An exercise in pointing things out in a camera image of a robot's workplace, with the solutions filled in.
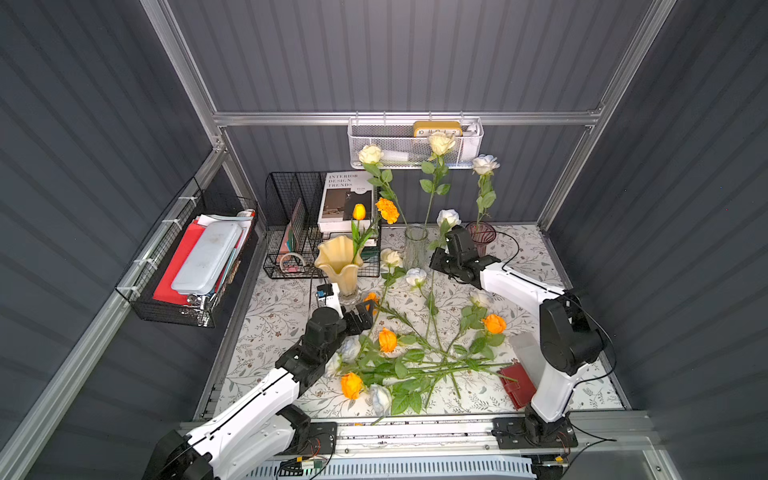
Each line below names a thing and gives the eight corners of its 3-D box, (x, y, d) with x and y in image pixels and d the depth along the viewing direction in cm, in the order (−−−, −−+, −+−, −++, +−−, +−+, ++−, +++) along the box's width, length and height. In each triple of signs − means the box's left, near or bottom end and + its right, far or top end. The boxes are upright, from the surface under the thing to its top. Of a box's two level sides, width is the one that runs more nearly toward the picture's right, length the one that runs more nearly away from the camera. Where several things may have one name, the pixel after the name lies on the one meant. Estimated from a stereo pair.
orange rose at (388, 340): (374, 345, 90) (373, 338, 86) (383, 332, 93) (383, 325, 89) (390, 355, 88) (390, 349, 84) (399, 342, 91) (399, 335, 87)
